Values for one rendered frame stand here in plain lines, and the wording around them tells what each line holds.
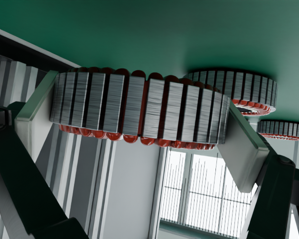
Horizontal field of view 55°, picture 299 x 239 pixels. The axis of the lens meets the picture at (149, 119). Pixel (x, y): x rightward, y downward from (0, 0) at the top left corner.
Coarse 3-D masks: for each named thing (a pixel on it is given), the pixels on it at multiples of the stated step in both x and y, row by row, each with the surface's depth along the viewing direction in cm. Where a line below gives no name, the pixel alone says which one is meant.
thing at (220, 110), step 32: (64, 96) 16; (96, 96) 14; (128, 96) 14; (160, 96) 14; (192, 96) 14; (224, 96) 16; (64, 128) 16; (96, 128) 14; (128, 128) 14; (160, 128) 14; (192, 128) 14; (224, 128) 17
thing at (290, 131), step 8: (264, 120) 68; (272, 120) 66; (256, 128) 71; (264, 128) 67; (272, 128) 65; (280, 128) 64; (288, 128) 64; (296, 128) 64; (264, 136) 72; (272, 136) 67; (280, 136) 64; (288, 136) 64; (296, 136) 64
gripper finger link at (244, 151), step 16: (240, 112) 18; (240, 128) 17; (224, 144) 19; (240, 144) 16; (256, 144) 15; (224, 160) 18; (240, 160) 16; (256, 160) 15; (240, 176) 16; (256, 176) 15; (240, 192) 16
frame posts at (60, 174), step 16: (0, 64) 33; (16, 64) 32; (0, 80) 33; (16, 80) 32; (32, 80) 34; (0, 96) 32; (16, 96) 32; (64, 144) 40; (64, 160) 40; (48, 176) 41; (64, 176) 40; (64, 192) 41; (64, 208) 41; (0, 224) 32
